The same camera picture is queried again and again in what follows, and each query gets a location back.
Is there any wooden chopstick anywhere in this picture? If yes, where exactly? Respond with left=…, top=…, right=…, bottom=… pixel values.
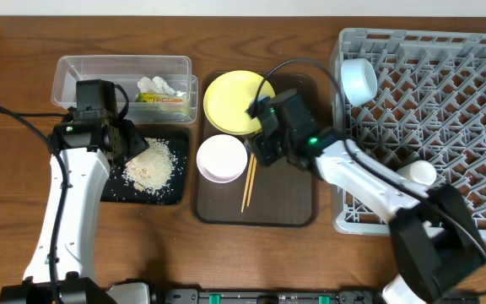
left=245, top=155, right=257, bottom=207
left=240, top=154, right=257, bottom=213

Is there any pile of rice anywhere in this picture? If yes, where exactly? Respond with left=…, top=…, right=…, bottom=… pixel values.
left=122, top=138, right=177, bottom=195

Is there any green orange snack wrapper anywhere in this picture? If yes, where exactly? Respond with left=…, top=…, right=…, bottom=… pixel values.
left=135, top=93, right=185, bottom=105

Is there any white bowl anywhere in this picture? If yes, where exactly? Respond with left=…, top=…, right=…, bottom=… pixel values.
left=196, top=134, right=248, bottom=183

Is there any white tissue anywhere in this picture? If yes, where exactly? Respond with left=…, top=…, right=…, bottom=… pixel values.
left=137, top=76, right=185, bottom=97

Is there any yellow plate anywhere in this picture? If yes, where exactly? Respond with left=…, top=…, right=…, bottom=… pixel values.
left=203, top=70, right=263, bottom=135

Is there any light blue bowl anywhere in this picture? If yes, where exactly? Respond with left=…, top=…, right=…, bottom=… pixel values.
left=341, top=58, right=378, bottom=107

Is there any white cup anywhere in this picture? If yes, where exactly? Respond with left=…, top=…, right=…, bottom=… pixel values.
left=397, top=160, right=437, bottom=186

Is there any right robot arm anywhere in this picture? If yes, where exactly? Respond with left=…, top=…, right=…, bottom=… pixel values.
left=246, top=90, right=486, bottom=303

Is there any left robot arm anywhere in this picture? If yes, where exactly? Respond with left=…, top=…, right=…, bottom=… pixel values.
left=0, top=79, right=149, bottom=303

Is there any black waste tray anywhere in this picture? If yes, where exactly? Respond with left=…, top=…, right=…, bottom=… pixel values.
left=101, top=125, right=189, bottom=205

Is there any grey dishwasher rack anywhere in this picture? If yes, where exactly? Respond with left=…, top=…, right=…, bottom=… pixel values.
left=329, top=28, right=486, bottom=240

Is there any dark brown serving tray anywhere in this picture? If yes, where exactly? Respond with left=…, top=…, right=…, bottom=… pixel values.
left=192, top=72, right=317, bottom=227

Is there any clear plastic bin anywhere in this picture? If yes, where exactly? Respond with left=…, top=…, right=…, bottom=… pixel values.
left=51, top=55, right=198, bottom=124

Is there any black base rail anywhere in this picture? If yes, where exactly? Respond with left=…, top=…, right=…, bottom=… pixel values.
left=159, top=289, right=382, bottom=304

